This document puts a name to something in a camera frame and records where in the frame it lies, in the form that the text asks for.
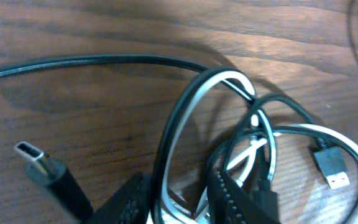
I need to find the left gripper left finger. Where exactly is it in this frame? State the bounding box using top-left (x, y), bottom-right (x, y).
top-left (84, 172), bottom-right (150, 224)

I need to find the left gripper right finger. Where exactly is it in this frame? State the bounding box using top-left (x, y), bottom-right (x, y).
top-left (207, 170), bottom-right (278, 224)

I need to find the white usb cable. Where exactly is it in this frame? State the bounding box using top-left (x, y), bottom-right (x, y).
top-left (162, 70), bottom-right (358, 224)

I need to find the black usb-c cable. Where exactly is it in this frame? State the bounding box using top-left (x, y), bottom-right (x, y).
top-left (13, 141), bottom-right (94, 222)

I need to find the black usb-a cable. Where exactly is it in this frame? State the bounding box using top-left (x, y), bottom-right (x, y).
top-left (0, 53), bottom-right (358, 224)

